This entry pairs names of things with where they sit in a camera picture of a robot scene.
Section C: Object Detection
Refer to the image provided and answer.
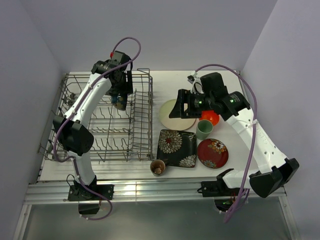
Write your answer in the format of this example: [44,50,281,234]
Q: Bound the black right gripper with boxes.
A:
[168,88,214,119]

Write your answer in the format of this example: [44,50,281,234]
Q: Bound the dark blue beige bowl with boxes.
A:
[111,94,128,111]

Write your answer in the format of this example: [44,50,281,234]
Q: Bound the light green cup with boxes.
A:
[196,119,213,140]

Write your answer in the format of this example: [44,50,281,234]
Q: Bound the orange bowl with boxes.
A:
[199,110,220,126]

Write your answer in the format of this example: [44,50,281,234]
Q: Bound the dark brown cup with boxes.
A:
[149,159,168,177]

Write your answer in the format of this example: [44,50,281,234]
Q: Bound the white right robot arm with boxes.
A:
[169,72,300,198]

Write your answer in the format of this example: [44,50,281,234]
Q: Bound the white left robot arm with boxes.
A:
[53,51,133,200]

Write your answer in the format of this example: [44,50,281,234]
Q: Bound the cream green round plate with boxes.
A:
[158,98,198,131]

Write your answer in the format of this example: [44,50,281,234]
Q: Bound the black square floral plate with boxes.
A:
[156,129,197,168]

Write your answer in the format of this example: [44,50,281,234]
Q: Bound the red round floral plate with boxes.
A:
[197,138,229,169]

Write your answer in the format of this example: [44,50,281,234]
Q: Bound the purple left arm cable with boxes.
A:
[52,36,141,221]

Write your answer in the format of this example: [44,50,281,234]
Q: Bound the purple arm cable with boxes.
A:
[192,63,257,224]
[52,36,141,221]

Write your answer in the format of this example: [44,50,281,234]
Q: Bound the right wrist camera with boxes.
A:
[187,71,203,94]

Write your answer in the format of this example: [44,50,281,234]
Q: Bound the grey wire dish rack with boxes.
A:
[37,68,153,162]

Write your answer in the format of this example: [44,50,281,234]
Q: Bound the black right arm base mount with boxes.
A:
[197,180,240,198]

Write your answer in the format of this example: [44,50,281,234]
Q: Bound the aluminium table rail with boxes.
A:
[22,159,287,206]

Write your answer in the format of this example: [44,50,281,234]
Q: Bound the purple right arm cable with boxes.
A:
[192,63,257,224]

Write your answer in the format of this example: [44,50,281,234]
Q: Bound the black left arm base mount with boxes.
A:
[67,182,114,202]

